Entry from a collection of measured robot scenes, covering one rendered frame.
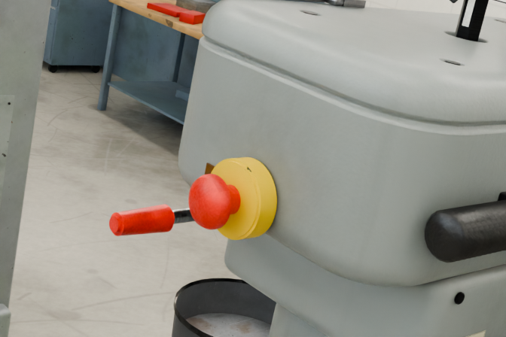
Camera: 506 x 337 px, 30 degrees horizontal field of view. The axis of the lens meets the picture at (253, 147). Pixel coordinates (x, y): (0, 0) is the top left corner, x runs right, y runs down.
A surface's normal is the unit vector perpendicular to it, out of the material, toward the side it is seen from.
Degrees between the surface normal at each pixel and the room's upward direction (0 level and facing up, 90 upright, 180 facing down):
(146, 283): 0
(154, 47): 90
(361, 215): 90
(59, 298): 0
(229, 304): 87
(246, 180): 90
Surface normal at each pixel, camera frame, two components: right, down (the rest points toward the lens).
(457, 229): -0.73, 0.05
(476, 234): 0.07, 0.03
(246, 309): -0.04, 0.22
